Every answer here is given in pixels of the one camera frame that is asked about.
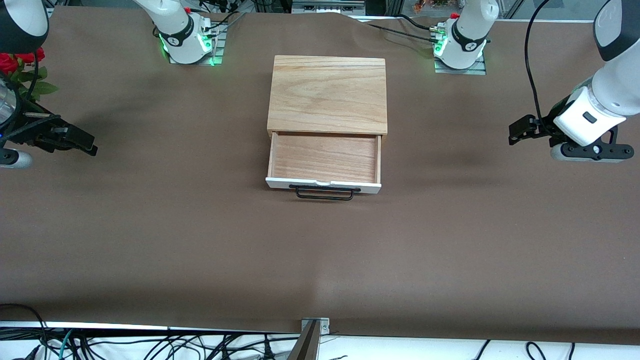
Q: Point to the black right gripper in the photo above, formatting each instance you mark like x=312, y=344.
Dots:
x=31, y=133

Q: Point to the wooden drawer white front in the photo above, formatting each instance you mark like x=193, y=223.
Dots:
x=325, y=157

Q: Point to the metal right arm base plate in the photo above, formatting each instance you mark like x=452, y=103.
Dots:
x=219, y=47

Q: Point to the aluminium frame profile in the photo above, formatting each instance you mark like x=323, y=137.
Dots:
x=327, y=7

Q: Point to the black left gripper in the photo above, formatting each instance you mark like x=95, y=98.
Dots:
x=550, y=123

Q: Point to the metal table clamp bracket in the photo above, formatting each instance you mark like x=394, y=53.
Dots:
x=315, y=327

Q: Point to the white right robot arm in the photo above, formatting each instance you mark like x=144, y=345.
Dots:
x=182, y=35

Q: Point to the brown table cloth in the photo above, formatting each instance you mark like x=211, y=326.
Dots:
x=150, y=225

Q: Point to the red artificial rose bunch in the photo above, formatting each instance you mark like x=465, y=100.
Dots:
x=10, y=62

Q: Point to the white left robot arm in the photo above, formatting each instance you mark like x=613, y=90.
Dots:
x=467, y=35

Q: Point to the wooden drawer cabinet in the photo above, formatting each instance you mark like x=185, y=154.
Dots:
x=327, y=95

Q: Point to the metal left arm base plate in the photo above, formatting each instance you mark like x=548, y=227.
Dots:
x=480, y=69

